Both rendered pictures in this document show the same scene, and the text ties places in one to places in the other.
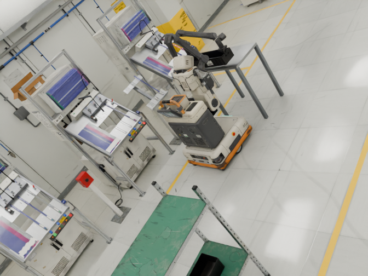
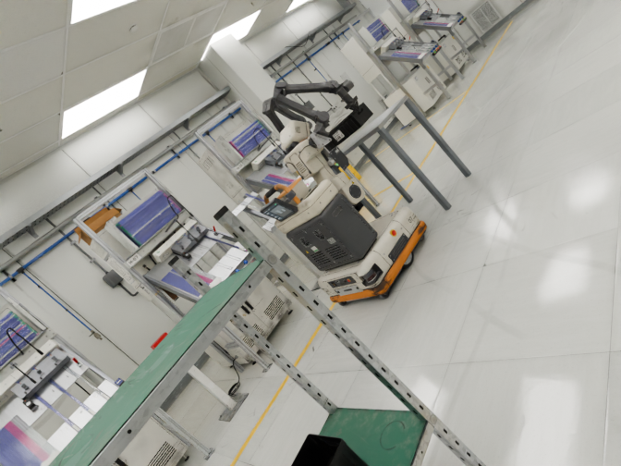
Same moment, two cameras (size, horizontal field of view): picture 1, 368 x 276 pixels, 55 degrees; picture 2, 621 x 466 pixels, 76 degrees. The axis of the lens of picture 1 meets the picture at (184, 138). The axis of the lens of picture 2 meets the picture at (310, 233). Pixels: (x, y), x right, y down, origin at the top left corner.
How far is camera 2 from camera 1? 1.60 m
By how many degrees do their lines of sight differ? 18
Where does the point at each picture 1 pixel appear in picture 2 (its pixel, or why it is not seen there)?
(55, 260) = not seen: outside the picture
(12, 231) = (26, 442)
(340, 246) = not seen: outside the picture
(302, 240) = (575, 381)
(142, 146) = (268, 296)
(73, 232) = (150, 442)
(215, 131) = (359, 228)
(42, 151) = (143, 330)
